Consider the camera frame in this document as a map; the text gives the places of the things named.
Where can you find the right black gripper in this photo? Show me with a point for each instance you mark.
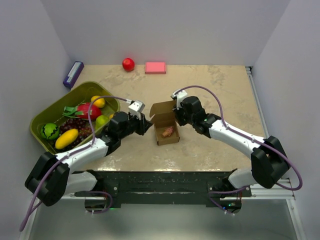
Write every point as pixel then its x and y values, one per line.
pixel 178 112

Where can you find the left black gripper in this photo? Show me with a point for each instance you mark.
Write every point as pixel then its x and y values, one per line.
pixel 143 124

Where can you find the brown cardboard box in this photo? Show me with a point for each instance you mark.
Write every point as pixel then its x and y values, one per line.
pixel 162 116

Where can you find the toy ice cream cone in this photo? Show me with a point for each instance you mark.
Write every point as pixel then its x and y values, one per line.
pixel 168 132

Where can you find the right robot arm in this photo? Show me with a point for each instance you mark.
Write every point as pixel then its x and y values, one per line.
pixel 266 154

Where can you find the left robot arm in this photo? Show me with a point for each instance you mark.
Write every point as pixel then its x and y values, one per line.
pixel 53 176

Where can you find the pink box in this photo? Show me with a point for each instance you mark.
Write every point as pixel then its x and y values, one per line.
pixel 155 68

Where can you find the purple box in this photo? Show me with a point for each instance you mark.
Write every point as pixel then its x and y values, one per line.
pixel 73 74

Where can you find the red apple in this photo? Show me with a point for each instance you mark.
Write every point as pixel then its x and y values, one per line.
pixel 128 64

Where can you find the purple grapes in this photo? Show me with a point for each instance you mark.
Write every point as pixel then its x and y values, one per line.
pixel 83 128

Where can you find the red dragon fruit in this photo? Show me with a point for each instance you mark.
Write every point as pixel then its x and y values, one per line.
pixel 82 111

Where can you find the yellow mango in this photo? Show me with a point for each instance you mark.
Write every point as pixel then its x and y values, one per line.
pixel 66 138

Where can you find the olive green basket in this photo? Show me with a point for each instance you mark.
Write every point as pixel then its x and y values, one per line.
pixel 54 113

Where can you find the toy watermelon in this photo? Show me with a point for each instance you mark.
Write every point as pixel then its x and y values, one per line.
pixel 50 131

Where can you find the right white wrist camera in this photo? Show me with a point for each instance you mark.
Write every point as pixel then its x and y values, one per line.
pixel 179 95

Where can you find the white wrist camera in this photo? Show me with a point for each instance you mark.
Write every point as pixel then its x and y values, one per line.
pixel 179 95
pixel 135 108

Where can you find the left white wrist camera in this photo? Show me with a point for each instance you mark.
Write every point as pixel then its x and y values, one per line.
pixel 135 108

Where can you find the black base frame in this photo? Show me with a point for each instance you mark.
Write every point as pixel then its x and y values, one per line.
pixel 117 188

